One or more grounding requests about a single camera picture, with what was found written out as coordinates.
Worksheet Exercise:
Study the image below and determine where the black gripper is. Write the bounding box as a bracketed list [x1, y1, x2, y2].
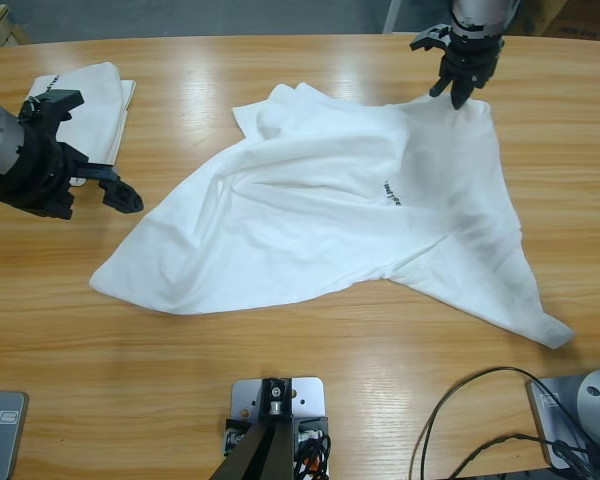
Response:
[0, 117, 145, 221]
[429, 33, 506, 110]

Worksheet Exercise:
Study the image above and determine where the white t-shirt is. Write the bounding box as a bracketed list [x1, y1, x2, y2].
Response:
[89, 82, 576, 350]
[27, 61, 137, 187]

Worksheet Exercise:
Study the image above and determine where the folded white T-shirt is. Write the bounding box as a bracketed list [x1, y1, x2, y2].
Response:
[27, 61, 137, 187]

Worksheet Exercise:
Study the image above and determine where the white metal table leg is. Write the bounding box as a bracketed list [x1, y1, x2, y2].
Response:
[382, 0, 406, 35]

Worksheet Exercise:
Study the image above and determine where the brown cardboard box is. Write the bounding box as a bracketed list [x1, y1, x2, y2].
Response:
[514, 0, 600, 41]

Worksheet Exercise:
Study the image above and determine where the wooden pallet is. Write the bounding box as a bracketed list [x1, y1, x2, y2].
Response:
[0, 4, 31, 49]

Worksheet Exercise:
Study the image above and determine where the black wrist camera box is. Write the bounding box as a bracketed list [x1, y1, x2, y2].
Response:
[18, 88, 85, 127]
[409, 24, 452, 54]

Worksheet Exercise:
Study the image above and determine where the grey base plate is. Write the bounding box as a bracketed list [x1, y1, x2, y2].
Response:
[524, 374, 600, 471]
[0, 390, 30, 480]

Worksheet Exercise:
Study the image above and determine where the white block with dark post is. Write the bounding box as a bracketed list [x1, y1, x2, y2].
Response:
[209, 377, 331, 480]

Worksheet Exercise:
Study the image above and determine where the long looped black cable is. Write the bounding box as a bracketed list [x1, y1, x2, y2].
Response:
[412, 366, 589, 480]

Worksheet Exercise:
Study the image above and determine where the orange cable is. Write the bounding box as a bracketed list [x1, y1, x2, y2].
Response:
[299, 444, 329, 475]

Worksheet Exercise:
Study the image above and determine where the black base plug cable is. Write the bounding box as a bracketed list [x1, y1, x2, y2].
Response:
[449, 432, 600, 480]

